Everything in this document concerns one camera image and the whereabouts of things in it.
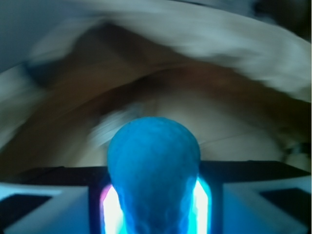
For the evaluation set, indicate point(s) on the blue textured ball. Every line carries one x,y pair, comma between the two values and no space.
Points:
153,163

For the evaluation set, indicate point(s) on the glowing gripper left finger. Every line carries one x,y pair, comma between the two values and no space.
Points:
105,213

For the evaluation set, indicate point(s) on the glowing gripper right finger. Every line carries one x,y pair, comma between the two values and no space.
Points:
205,216

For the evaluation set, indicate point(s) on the brown paper bag bin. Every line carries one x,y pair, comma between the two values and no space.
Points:
73,71

